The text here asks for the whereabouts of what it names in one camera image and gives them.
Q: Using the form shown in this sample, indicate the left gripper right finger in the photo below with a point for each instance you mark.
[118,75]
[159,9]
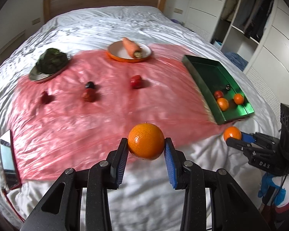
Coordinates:
[174,160]

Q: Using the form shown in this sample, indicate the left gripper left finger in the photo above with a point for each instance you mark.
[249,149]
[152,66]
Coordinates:
[118,160]

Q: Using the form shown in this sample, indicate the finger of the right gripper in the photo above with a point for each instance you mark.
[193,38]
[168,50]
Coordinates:
[247,138]
[238,144]

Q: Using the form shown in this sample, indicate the small orange mandarin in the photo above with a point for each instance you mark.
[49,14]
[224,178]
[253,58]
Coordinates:
[232,132]

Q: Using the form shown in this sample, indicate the large orange mandarin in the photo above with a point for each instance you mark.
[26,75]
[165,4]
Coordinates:
[146,141]

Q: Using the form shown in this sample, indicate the smooth orange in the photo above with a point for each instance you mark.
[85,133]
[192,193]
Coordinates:
[238,99]

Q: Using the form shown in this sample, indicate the dark red apple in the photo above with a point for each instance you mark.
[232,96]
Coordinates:
[45,98]
[218,94]

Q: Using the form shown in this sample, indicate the dark plum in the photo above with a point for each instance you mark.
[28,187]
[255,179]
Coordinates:
[227,87]
[90,85]

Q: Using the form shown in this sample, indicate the white bed sheet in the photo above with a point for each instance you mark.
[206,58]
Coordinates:
[146,200]

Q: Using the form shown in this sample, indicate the pink plastic sheet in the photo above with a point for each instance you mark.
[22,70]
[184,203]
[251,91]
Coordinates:
[70,132]

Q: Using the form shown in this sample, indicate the green metal tray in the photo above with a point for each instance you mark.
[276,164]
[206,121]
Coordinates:
[210,76]

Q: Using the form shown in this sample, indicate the blue towel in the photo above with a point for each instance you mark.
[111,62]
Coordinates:
[237,60]

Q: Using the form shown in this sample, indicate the red case smartphone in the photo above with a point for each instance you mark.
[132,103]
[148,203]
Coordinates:
[8,161]

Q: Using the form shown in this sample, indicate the orange rimmed white plate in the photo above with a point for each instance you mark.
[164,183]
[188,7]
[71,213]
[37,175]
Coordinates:
[117,52]

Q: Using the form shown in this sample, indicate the orange carrot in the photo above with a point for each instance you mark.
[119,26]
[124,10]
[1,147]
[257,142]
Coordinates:
[133,50]

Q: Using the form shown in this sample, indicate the silver plate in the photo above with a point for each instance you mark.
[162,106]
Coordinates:
[38,77]

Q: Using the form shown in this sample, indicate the green leafy vegetable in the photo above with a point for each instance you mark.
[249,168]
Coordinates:
[51,61]

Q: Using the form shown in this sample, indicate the white wardrobe shelving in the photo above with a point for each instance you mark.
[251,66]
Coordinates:
[255,30]

